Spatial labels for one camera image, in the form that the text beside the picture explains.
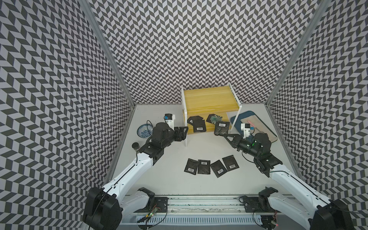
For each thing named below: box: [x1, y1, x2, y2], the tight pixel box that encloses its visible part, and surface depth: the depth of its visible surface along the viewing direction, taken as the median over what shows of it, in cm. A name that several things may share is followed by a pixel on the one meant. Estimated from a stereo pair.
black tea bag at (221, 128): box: [213, 120, 230, 137], surface depth 79 cm
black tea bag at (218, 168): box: [210, 159, 228, 179], surface depth 87 cm
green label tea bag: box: [221, 154, 240, 172], surface depth 90 cm
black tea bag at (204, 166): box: [197, 159, 211, 175], surface depth 88 cm
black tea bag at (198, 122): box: [186, 115, 206, 130], surface depth 90 cm
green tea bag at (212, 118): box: [206, 113, 223, 125], surface depth 91 cm
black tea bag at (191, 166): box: [184, 158, 199, 176], surface depth 88 cm
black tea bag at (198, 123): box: [187, 115, 207, 133], surface depth 90 cm
